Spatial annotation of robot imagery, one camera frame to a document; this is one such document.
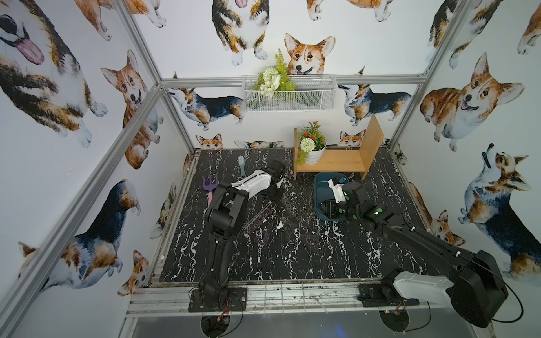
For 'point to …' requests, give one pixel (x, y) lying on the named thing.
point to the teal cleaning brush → (243, 170)
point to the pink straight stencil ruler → (266, 211)
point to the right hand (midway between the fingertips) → (325, 199)
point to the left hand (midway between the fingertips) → (273, 193)
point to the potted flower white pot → (313, 144)
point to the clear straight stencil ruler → (290, 203)
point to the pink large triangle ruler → (265, 233)
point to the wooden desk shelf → (344, 160)
